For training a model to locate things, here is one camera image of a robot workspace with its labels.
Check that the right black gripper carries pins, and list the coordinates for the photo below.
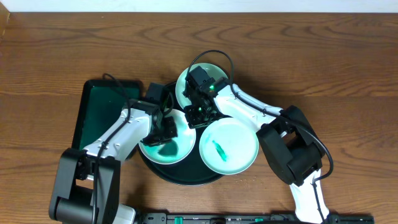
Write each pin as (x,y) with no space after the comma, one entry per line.
(194,122)

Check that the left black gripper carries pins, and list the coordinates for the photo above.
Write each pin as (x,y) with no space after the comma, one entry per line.
(160,137)

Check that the green sponge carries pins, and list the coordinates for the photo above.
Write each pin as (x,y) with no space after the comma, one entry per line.
(169,150)

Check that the mint green plate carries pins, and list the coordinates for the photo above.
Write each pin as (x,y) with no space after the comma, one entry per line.
(228,146)
(212,70)

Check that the white plate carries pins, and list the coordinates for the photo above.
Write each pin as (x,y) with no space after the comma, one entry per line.
(178,148)

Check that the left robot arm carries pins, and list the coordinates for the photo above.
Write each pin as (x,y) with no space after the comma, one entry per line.
(87,182)

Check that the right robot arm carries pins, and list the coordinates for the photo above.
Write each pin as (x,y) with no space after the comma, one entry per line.
(290,145)

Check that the round black tray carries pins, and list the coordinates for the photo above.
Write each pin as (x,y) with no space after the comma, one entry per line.
(190,171)

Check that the rectangular black tray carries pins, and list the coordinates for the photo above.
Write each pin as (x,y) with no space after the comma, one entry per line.
(100,106)

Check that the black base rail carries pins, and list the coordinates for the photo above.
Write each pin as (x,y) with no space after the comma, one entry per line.
(163,218)

